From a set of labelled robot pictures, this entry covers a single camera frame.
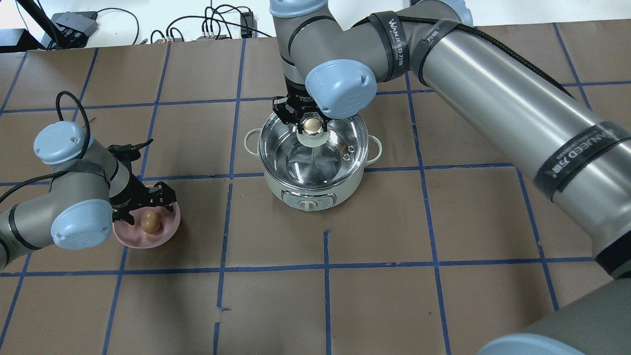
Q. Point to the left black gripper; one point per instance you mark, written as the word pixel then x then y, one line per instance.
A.
pixel 132 197

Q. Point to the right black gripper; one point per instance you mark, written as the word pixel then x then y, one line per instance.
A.
pixel 297 102

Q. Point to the brown egg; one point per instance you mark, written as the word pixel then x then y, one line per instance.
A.
pixel 150 222

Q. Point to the glass pot lid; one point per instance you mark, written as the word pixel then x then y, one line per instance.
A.
pixel 314 162

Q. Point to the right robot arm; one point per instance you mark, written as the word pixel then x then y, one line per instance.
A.
pixel 577 160

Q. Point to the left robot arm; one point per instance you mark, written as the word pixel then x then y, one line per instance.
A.
pixel 95 196

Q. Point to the pale green electric pot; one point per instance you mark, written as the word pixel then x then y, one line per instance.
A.
pixel 320 199

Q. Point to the pink bowl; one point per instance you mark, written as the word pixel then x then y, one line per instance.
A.
pixel 134 237

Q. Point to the black power adapter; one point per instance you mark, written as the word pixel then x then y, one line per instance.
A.
pixel 247 23

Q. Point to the grey usb hub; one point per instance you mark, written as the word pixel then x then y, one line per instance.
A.
pixel 76 23

